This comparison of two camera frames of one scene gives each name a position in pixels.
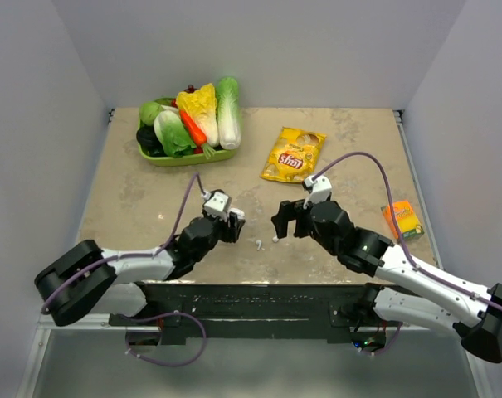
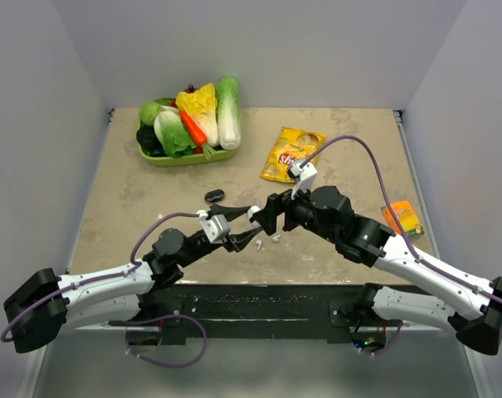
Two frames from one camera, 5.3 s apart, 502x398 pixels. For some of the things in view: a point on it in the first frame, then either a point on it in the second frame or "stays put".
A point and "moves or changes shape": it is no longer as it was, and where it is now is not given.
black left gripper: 231,228 -> 236,241
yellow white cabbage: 202,104 stays put
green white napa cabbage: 228,112 stays put
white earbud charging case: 240,213 moves or changes shape
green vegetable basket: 186,160 stays put
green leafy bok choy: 176,140 stays put
